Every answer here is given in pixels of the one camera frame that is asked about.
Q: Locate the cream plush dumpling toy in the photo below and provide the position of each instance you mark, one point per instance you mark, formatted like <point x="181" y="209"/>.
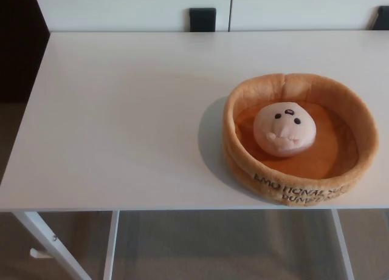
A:
<point x="282" y="131"/>

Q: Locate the orange plush round plate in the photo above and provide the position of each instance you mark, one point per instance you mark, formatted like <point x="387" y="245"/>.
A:
<point x="340" y="158"/>

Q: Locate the white cabinet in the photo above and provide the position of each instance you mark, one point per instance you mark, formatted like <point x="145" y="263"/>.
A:
<point x="121" y="6"/>

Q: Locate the dark brown panel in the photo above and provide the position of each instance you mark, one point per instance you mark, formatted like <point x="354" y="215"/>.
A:
<point x="18" y="43"/>

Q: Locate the white table leg frame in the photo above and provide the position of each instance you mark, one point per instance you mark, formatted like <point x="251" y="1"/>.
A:
<point x="42" y="234"/>
<point x="343" y="246"/>

